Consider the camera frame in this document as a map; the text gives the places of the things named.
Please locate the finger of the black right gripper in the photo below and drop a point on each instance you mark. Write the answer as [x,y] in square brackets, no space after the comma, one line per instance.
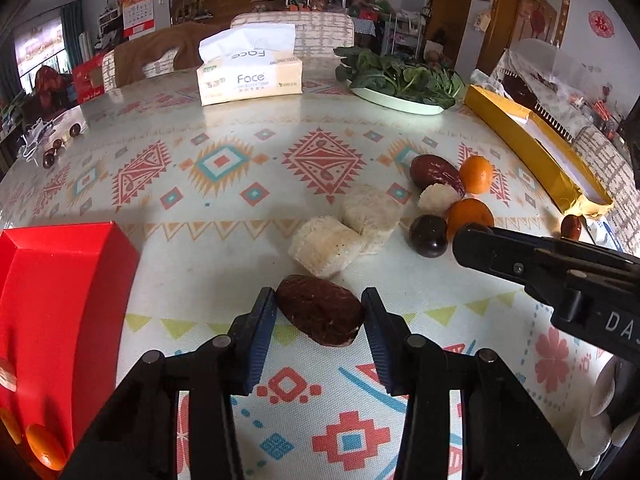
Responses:
[563,246]
[540,271]

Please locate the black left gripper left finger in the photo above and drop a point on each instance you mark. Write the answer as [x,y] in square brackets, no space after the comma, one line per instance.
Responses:
[134,435]

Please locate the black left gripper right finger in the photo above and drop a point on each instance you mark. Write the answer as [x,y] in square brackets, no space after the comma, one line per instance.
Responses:
[504,433]

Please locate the dark red date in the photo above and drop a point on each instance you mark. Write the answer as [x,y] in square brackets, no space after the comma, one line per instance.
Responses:
[327,313]

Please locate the white gloved right hand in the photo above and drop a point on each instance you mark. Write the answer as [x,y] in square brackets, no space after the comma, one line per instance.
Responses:
[593,432]

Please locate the orange tangerine upper middle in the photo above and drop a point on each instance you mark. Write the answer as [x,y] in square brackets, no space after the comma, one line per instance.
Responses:
[469,210]

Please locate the orange tangerine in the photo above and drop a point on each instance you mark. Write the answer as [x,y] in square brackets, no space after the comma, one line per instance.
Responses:
[46,447]
[469,210]
[476,174]

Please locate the yellow cardboard box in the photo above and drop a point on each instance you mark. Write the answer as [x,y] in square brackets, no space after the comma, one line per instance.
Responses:
[556,166]

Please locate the dark plum back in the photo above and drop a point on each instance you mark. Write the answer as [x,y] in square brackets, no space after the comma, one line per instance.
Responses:
[428,236]

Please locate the orange tangerine far right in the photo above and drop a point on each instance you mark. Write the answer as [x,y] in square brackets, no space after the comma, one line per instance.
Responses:
[476,174]

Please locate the white rice ball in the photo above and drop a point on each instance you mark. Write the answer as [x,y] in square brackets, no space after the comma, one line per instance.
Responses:
[437,198]

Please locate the orange tangerine front left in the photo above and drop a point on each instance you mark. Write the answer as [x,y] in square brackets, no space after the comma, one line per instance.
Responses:
[46,447]

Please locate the large red date centre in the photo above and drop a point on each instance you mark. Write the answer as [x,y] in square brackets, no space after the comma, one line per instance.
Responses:
[427,169]

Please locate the beige rice cake block tall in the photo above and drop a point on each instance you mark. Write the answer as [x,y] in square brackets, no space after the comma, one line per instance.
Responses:
[372,214]

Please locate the red rectangular tray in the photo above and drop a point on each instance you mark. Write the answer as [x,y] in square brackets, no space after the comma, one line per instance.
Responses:
[64,295]

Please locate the beige rice cake block round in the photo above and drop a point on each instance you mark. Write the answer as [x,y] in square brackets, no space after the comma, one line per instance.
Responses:
[323,246]

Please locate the white plate of greens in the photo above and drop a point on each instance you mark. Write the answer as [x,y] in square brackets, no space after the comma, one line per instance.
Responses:
[397,83]

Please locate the patterned chair back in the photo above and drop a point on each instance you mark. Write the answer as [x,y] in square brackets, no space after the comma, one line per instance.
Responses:
[317,33]

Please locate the white tissue box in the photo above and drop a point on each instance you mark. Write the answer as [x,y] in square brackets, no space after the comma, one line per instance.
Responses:
[250,61]

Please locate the red gift box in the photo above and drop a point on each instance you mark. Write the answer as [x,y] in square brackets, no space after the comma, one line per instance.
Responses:
[88,79]

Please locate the brown chair back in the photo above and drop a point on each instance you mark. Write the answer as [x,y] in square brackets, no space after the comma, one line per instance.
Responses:
[124,65]

